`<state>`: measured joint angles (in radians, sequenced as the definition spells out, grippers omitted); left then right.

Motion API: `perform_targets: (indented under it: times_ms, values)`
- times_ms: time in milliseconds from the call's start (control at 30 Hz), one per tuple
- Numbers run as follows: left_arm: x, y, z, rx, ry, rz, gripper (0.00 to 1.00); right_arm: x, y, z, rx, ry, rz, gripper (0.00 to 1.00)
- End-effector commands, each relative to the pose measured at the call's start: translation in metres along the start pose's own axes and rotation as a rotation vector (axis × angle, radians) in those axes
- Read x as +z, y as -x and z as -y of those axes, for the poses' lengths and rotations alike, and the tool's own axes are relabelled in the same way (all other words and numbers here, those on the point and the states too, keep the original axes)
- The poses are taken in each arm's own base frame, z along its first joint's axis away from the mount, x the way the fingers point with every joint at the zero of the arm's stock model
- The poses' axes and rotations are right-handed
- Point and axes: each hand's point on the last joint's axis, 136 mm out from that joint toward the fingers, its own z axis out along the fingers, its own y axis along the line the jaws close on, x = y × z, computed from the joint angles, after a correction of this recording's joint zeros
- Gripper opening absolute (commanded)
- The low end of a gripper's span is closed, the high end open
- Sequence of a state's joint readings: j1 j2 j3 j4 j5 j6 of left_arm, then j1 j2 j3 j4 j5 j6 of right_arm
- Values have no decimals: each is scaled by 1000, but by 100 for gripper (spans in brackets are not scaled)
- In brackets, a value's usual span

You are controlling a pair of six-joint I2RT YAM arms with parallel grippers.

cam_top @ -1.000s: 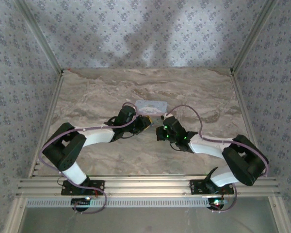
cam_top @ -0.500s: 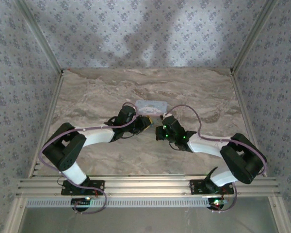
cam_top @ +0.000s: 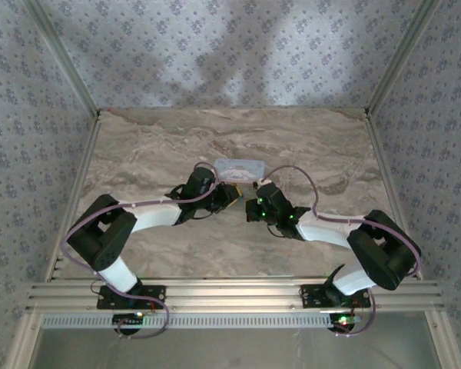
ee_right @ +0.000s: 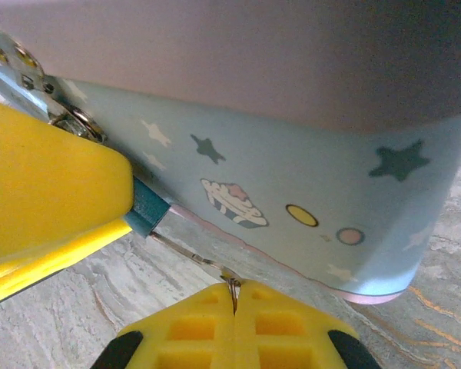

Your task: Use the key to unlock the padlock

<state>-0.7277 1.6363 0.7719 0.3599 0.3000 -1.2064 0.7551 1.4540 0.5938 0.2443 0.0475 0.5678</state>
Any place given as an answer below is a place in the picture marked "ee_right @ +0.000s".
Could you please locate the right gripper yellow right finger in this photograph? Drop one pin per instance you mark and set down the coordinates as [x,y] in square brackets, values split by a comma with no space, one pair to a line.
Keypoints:
[284,338]

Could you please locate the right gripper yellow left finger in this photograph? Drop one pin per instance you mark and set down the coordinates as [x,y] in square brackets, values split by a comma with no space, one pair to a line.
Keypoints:
[192,338]

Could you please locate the light blue cartoon tin box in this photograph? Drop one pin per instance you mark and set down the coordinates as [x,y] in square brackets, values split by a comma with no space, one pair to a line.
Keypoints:
[292,173]

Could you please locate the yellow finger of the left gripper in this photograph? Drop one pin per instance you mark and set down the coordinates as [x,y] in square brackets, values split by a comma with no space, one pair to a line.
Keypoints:
[42,265]
[42,173]

